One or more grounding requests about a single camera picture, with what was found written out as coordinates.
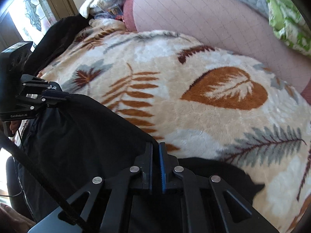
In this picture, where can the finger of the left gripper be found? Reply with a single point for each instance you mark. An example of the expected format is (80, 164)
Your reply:
(50, 98)
(50, 85)

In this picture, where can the white cloth by pillow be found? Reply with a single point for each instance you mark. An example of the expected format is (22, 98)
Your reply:
(85, 8)

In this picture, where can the leaf pattern fleece blanket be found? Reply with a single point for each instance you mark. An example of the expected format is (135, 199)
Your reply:
(203, 102)

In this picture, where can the black pants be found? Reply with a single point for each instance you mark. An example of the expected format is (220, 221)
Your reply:
(82, 139)

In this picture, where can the green patterned pillow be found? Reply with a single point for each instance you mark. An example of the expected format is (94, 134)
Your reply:
(289, 26)

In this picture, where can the window with brown frame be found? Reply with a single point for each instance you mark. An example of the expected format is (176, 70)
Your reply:
(29, 20)

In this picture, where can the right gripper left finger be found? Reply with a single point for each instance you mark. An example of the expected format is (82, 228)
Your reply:
(105, 205)

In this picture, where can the pink quilted mattress cover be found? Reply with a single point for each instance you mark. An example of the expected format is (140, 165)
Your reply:
(226, 24)

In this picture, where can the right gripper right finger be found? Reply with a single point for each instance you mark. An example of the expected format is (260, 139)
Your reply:
(208, 204)

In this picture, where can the black cloth pile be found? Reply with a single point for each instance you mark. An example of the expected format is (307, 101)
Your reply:
(55, 42)

